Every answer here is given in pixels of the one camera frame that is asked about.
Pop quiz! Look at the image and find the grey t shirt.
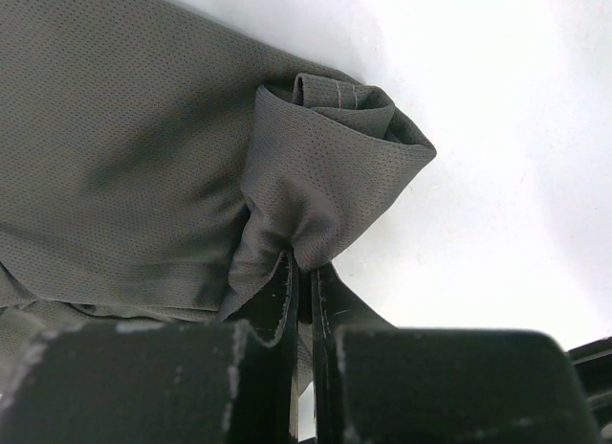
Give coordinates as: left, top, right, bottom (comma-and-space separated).
1, 0, 436, 369

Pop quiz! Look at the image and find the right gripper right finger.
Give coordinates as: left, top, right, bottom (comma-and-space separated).
310, 264, 393, 443

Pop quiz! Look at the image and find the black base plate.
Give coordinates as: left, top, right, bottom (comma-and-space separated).
568, 337, 612, 443

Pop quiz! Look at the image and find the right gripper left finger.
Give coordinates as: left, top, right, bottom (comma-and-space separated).
224, 253, 299, 443

